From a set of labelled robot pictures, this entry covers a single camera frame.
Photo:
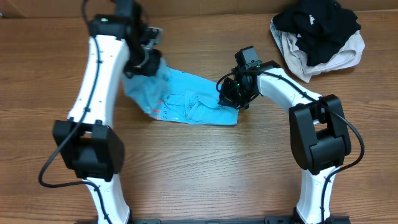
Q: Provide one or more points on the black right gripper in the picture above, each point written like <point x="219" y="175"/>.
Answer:
<point x="229" y="98"/>

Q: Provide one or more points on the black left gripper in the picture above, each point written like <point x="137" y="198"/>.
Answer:
<point x="147" y="66"/>

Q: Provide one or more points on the light blue printed t-shirt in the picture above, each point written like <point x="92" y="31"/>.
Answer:
<point x="174" y="95"/>

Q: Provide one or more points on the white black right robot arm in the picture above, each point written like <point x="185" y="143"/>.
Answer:
<point x="319" y="138"/>

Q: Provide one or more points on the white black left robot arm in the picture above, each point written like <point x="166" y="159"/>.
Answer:
<point x="121" y="45"/>

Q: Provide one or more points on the grey blue folded garment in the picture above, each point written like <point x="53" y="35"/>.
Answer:
<point x="277" y="37"/>

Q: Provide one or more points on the black crumpled garment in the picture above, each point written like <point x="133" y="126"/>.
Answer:
<point x="322" y="26"/>

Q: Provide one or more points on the beige folded garment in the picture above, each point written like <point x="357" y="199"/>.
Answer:
<point x="347" y="56"/>

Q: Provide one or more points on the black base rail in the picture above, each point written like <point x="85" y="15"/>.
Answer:
<point x="211" y="221"/>

